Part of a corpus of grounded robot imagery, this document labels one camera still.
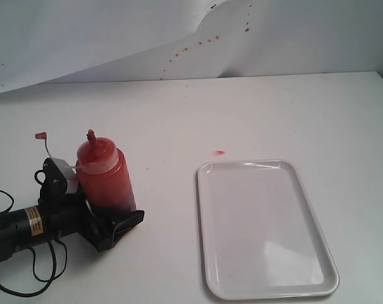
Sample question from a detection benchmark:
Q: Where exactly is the white rectangular plastic tray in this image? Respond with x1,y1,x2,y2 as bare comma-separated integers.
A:
196,160,339,301

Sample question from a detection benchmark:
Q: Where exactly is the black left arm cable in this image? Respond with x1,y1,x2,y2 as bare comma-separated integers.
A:
0,188,68,298

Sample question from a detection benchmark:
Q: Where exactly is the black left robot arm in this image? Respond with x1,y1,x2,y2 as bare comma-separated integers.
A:
0,189,144,263

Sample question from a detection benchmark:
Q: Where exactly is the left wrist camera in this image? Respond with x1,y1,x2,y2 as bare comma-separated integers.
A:
34,157,79,206

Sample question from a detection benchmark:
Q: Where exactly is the red ketchup squeeze bottle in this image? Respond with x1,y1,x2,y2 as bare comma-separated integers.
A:
34,128,137,215

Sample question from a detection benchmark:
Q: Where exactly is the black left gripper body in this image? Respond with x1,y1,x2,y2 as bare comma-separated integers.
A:
38,186,115,252

